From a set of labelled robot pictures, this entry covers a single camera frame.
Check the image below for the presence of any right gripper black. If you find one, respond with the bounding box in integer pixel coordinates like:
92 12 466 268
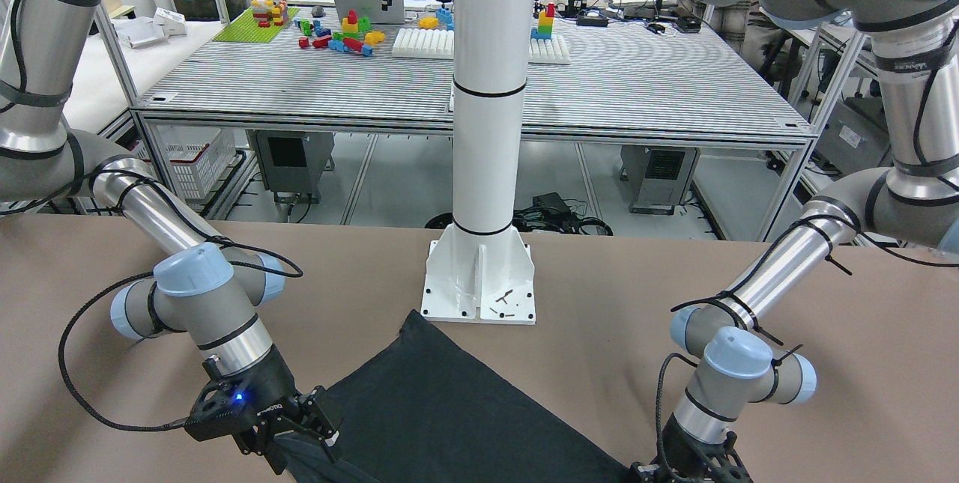
184 347 340 463

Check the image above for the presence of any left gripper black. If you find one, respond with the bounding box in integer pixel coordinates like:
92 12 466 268
629 417 753 482

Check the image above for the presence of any black t-shirt with logo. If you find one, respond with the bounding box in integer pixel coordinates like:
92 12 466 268
277 312 628 482

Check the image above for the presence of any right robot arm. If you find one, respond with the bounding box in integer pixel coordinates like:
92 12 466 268
2 0 340 473

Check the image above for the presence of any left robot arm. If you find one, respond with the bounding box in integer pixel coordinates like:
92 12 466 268
634 0 957 482

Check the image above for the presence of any white plastic basket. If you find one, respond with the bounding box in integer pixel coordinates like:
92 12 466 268
157 126 235 201

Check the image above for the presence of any white peg board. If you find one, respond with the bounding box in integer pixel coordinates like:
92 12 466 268
391 28 455 60

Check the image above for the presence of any green lego baseplate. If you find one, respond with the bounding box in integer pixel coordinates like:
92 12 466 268
212 7 300 43

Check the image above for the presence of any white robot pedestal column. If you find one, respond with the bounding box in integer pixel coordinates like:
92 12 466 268
420 0 536 325

